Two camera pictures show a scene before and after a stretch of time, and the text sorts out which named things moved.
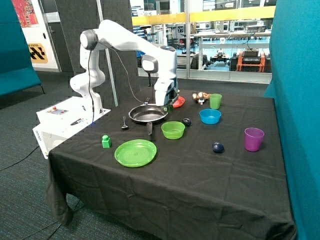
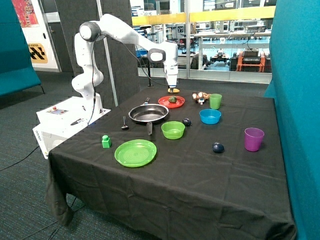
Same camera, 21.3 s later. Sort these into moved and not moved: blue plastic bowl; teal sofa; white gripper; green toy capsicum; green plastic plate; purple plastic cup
Moved: white gripper; green toy capsicum
Not moved: green plastic plate; teal sofa; blue plastic bowl; purple plastic cup
